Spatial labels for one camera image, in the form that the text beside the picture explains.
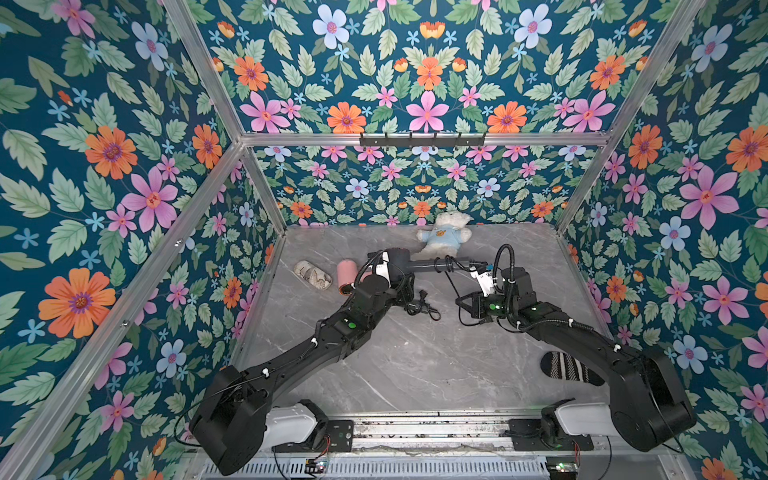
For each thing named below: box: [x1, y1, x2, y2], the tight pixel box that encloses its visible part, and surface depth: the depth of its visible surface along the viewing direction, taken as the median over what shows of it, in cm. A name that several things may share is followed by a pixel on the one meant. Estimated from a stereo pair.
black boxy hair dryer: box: [385, 248, 471, 278], surface depth 76 cm
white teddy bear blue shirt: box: [412, 211, 474, 260], surface depth 109 cm
